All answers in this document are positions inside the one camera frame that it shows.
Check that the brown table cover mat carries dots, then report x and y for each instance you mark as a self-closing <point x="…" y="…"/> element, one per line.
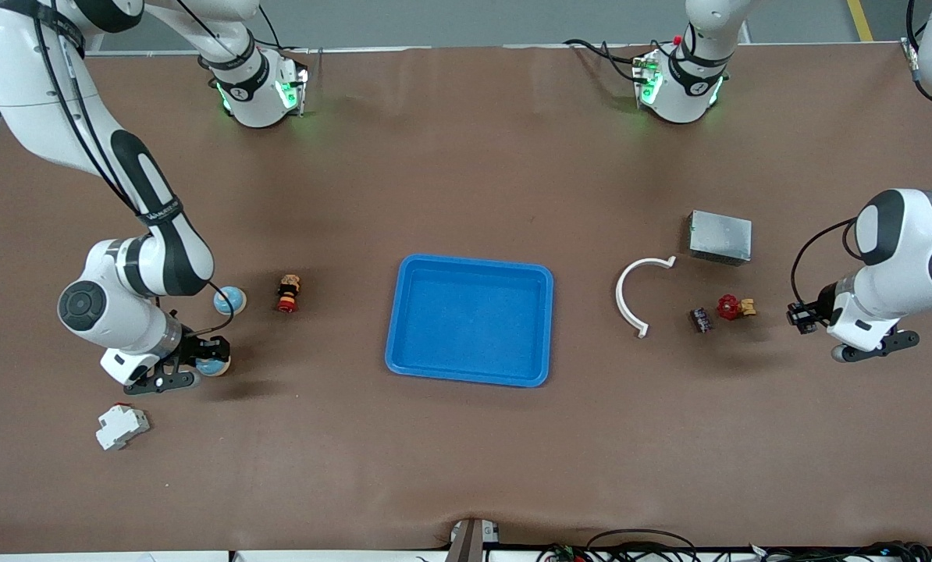
<point x="825" y="468"/>

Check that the white curved pipe clamp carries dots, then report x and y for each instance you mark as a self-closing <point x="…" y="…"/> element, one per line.
<point x="620" y="300"/>

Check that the small dark terminal block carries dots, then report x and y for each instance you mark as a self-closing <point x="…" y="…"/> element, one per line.
<point x="701" y="320"/>

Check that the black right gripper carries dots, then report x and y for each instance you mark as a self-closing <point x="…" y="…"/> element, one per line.
<point x="193" y="344"/>

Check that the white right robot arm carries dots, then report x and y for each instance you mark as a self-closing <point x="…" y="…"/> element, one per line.
<point x="37" y="70"/>

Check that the silver metal box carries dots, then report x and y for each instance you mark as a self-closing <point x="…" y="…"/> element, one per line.
<point x="720" y="238"/>

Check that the red emergency stop yellow collar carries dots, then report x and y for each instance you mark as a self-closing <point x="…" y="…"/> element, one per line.
<point x="288" y="293"/>

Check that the white circuit breaker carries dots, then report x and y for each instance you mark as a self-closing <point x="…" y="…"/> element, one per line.
<point x="121" y="428"/>

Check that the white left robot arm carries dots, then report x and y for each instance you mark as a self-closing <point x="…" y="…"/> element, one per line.
<point x="903" y="257"/>

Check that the blue dome call bell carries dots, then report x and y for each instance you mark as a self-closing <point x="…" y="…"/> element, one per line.
<point x="236" y="300"/>
<point x="215" y="367"/>

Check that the grey table edge bracket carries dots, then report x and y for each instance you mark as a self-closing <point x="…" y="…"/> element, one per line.
<point x="472" y="540"/>

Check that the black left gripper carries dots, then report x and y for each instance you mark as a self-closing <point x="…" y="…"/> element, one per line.
<point x="823" y="303"/>

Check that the blue plastic tray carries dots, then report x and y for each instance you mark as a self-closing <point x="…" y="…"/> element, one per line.
<point x="470" y="320"/>

